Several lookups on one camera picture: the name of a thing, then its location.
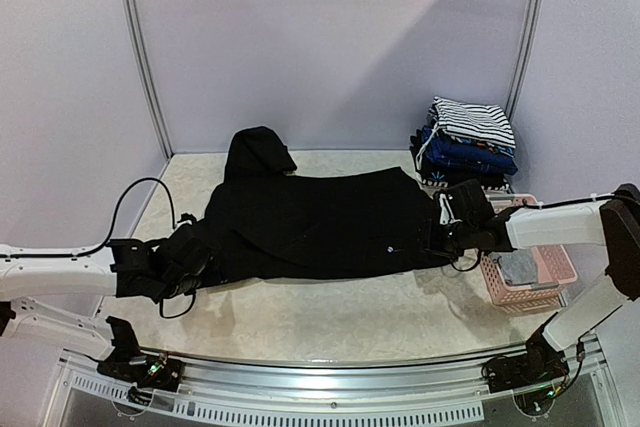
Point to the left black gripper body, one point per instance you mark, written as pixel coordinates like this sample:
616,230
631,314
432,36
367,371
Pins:
175,288

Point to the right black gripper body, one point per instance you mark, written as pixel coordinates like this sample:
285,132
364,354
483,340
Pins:
441,235

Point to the black white striped shirt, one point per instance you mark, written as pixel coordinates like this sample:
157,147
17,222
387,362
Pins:
477,122

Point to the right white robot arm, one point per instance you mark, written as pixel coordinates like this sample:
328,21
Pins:
599,234

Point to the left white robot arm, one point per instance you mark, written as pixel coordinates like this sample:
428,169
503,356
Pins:
120,268

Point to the pink plastic laundry basket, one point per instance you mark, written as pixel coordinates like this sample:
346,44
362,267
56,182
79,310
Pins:
555,270

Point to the black printed folded garment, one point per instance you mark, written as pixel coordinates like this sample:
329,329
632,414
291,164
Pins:
432,175

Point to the grey garment in basket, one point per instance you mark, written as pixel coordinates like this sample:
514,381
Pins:
518,268

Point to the dark blue folded garment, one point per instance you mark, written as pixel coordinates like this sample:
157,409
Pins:
446,152

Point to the blue orange patterned shorts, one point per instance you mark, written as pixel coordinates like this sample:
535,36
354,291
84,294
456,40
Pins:
495,147

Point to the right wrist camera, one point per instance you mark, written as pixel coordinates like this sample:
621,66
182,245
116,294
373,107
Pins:
447,215

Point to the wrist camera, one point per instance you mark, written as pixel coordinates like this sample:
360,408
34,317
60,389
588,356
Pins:
186,218
447,215

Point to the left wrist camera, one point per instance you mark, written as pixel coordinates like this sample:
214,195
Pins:
186,218

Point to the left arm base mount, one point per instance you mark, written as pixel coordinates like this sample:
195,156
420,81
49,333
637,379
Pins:
127,362

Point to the aluminium front rail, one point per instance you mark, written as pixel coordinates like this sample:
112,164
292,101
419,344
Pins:
448,391

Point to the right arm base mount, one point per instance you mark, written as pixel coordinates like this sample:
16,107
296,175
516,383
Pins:
540,362

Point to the right aluminium corner post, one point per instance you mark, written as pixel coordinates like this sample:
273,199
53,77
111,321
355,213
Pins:
525,48

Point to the aluminium corner post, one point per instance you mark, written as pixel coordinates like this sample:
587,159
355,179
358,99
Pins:
146,77
525,48

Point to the left aluminium corner post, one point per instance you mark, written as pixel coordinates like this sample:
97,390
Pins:
146,77

